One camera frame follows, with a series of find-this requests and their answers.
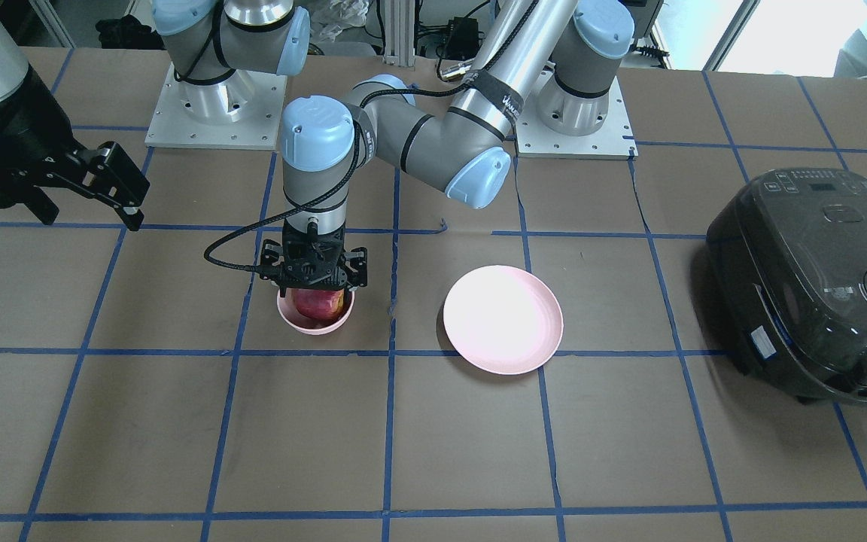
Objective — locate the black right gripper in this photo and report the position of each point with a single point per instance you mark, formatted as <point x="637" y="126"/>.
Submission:
<point x="18" y="126"/>

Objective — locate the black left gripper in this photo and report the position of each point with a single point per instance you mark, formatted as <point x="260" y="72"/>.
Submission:
<point x="358" y="265"/>

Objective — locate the red apple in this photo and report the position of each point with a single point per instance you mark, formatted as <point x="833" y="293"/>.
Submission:
<point x="319" y="305"/>

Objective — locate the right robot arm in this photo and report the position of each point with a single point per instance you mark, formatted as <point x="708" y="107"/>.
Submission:
<point x="21" y="88"/>

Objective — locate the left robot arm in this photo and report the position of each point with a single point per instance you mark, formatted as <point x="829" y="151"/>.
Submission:
<point x="460" y="153"/>

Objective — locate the pink bowl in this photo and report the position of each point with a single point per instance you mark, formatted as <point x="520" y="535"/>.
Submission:
<point x="287" y="310"/>

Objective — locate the pink plate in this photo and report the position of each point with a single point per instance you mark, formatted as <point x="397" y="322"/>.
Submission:
<point x="503" y="319"/>

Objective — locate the black rice cooker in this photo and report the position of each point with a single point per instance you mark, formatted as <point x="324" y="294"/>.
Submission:
<point x="789" y="253"/>

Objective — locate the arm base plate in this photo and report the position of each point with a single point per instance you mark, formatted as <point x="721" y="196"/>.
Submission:
<point x="239" y="113"/>
<point x="557" y="125"/>

